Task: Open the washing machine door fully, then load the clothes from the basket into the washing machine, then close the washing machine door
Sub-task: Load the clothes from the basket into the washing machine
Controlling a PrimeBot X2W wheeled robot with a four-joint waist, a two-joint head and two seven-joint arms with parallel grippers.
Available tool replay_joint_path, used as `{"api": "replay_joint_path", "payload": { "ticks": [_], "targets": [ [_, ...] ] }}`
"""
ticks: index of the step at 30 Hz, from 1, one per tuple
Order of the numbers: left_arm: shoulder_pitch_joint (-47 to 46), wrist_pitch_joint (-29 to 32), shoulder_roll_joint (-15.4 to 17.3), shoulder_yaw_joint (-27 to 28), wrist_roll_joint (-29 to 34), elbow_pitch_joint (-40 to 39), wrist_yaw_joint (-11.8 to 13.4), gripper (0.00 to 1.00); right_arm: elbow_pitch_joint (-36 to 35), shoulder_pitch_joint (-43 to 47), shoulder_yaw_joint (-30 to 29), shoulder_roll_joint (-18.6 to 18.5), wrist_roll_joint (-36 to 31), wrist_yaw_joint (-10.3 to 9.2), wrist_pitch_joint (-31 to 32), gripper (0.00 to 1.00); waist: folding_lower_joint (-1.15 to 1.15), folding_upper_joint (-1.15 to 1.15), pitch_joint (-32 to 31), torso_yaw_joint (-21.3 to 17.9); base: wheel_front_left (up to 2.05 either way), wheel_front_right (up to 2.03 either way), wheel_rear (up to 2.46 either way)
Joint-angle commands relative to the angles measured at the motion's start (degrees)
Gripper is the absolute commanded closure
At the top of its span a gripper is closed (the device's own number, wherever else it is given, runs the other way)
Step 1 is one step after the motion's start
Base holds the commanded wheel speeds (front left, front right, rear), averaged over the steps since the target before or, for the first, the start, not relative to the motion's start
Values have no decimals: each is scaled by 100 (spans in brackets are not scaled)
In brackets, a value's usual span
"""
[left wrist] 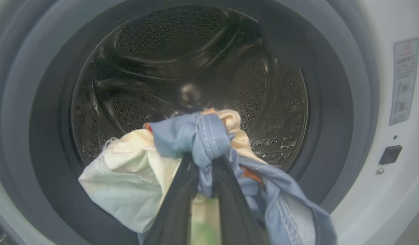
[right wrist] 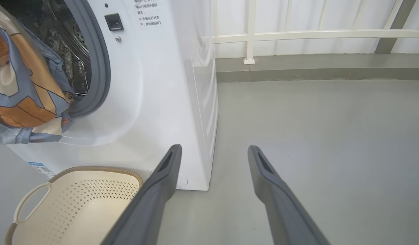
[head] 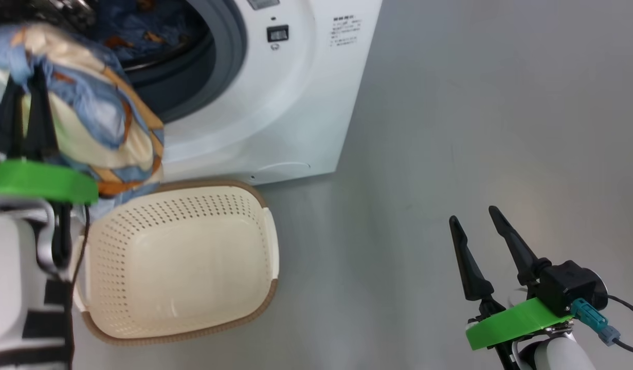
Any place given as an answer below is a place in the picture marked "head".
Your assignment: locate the white front-loading washing machine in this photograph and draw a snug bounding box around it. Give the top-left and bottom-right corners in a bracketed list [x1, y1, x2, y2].
[0, 0, 384, 186]

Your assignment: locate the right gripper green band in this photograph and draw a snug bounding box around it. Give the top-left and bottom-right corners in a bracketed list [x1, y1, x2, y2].
[448, 206, 575, 352]

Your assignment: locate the small printed text label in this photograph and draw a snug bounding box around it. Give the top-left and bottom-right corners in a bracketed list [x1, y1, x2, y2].
[331, 16, 363, 48]

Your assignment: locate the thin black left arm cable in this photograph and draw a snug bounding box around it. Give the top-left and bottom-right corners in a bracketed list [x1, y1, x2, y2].
[69, 203, 91, 288]

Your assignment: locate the cream blue orange-trimmed garment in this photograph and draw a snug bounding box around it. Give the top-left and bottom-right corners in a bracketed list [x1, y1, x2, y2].
[0, 23, 165, 206]

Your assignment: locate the round white filter cover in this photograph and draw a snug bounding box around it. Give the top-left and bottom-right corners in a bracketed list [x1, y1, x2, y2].
[257, 162, 312, 173]

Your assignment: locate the blue garment with orange print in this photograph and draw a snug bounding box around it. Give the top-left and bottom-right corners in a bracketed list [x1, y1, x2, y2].
[87, 0, 204, 57]

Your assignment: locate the teal right camera cable connector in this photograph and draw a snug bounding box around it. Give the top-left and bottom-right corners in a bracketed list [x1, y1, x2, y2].
[571, 298, 621, 346]

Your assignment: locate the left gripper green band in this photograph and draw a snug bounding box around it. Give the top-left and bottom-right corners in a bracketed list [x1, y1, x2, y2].
[0, 64, 99, 205]

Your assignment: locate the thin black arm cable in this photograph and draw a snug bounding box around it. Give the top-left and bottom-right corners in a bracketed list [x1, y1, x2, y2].
[69, 203, 91, 288]
[607, 294, 633, 355]

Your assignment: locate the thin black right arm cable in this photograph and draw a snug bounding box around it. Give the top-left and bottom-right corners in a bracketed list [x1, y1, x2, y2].
[607, 294, 633, 355]

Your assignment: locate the cream perforated laundry basket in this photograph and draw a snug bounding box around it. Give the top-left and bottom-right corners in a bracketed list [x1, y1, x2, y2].
[72, 180, 280, 346]

